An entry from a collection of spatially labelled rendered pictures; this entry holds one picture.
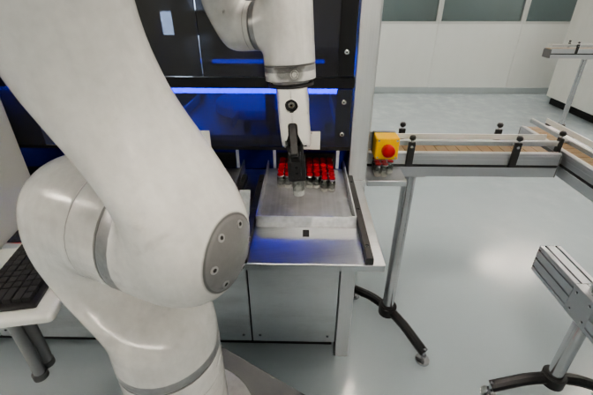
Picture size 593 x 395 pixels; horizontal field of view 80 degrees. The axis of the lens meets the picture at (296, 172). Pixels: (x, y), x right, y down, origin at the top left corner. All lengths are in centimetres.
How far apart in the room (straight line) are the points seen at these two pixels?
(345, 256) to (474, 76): 561
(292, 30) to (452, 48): 557
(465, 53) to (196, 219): 598
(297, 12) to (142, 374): 49
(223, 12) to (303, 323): 128
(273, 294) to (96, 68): 128
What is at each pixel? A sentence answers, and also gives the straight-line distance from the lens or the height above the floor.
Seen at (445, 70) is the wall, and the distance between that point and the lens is 611.
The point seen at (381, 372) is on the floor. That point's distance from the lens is 174.
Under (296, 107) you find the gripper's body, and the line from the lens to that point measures 58.
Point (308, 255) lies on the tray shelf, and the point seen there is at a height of 88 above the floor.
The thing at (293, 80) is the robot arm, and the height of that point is 130.
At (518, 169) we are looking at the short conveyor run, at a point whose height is 87.
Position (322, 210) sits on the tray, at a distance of 99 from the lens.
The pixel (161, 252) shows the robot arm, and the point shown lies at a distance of 28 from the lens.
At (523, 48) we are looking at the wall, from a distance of 654.
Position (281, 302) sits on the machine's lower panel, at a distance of 150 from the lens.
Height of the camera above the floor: 142
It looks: 27 degrees down
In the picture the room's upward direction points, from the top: straight up
